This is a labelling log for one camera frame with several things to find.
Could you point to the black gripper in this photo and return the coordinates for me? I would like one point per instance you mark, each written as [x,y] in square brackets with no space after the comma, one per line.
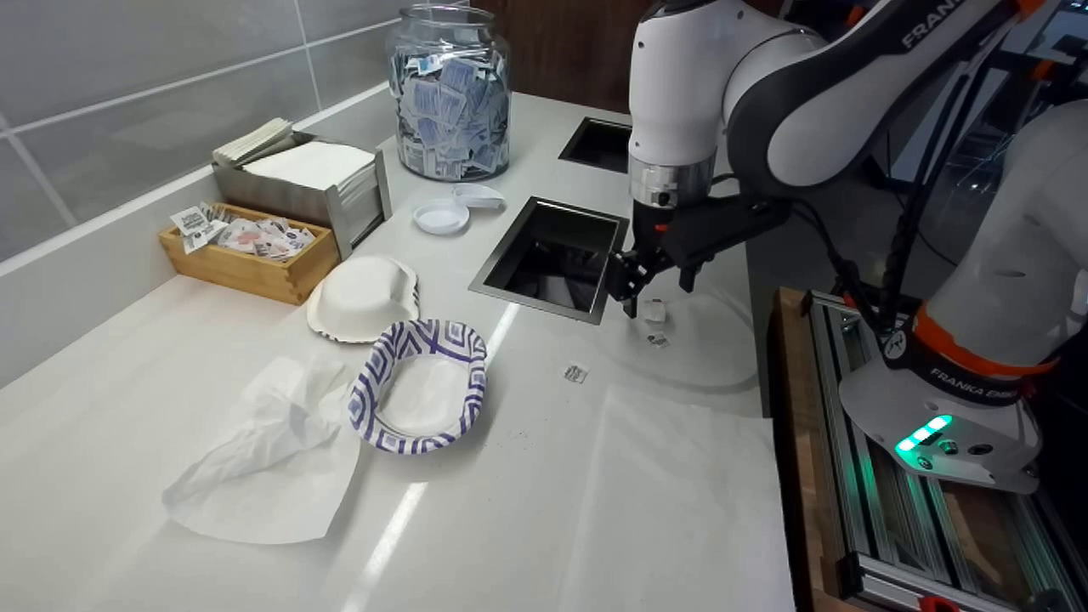
[671,234]

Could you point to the small red white packet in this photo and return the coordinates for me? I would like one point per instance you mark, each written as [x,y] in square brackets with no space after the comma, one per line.
[657,326]

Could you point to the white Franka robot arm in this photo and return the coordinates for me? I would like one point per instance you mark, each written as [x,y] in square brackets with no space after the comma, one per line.
[683,81]

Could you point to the white packet with black print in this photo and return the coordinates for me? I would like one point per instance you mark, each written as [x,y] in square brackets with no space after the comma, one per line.
[195,226]

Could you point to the clear round plastic lid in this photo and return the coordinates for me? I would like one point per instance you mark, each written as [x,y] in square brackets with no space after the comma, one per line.
[440,216]
[484,199]

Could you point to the brown wooden board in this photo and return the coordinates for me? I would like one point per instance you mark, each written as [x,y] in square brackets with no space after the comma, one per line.
[802,454]

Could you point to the white paper sheet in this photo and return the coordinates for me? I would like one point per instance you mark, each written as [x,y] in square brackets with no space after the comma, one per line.
[683,511]

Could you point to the glass jar of packets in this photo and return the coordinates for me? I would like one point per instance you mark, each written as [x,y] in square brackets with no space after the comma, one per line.
[449,103]

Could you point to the blue patterned paper bowl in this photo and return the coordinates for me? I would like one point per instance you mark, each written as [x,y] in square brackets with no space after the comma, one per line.
[394,377]

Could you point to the white paper bowl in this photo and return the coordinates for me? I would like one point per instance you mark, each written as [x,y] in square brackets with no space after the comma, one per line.
[362,298]

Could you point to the metal napkin dispenser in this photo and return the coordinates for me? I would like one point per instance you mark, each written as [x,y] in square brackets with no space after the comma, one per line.
[311,182]

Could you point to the pile of colourful packets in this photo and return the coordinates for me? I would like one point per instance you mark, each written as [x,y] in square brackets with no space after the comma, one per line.
[268,237]

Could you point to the wooden tray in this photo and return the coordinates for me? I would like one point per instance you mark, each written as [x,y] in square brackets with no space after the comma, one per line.
[252,273]

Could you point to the tan folded napkin stack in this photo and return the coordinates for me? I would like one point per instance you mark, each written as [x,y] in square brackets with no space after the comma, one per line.
[257,142]

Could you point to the crumpled white plastic bag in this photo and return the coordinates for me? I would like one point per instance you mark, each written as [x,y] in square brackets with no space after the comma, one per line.
[274,465]

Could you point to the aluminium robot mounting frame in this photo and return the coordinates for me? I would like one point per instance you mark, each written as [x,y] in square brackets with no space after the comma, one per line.
[905,533]

